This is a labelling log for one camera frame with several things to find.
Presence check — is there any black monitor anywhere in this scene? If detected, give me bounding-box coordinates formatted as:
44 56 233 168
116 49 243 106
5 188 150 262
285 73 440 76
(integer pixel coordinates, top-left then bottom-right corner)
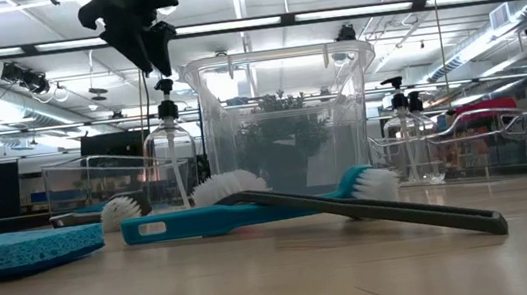
78 127 154 164

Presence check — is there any black frame bar with lights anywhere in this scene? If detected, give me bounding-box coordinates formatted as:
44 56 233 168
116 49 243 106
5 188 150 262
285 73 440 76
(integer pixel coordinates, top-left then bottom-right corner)
0 0 509 63

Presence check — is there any teal dish brush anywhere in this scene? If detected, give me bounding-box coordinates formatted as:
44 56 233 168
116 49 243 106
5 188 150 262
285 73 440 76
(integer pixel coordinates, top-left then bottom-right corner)
116 159 404 248

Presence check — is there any shallow clear plastic bin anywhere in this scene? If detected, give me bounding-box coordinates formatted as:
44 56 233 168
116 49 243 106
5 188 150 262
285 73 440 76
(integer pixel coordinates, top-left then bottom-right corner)
40 143 198 228
364 102 527 194

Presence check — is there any red container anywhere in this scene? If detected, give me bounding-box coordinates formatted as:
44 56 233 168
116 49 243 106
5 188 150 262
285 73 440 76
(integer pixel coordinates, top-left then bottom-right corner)
453 95 519 119

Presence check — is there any dark grey round-head dish brush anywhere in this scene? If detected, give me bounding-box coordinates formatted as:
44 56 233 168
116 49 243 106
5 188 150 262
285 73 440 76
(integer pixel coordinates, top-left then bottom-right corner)
189 137 510 273

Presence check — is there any small green potted plant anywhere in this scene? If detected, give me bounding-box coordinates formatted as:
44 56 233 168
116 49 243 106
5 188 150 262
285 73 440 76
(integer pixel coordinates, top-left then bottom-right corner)
230 84 338 199

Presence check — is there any tall clear plastic bin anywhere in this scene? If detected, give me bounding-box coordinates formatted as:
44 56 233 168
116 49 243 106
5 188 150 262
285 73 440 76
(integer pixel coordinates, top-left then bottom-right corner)
175 34 393 211

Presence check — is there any silver ventilation duct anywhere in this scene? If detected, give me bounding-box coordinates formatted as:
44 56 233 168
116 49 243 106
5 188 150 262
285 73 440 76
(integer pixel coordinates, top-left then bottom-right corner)
420 0 527 84

